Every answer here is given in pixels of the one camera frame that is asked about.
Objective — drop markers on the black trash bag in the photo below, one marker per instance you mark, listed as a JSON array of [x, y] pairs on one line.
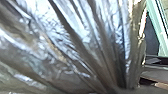
[[66, 50]]

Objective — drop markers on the green framed glass door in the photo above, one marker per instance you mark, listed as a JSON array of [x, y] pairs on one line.
[[159, 23]]

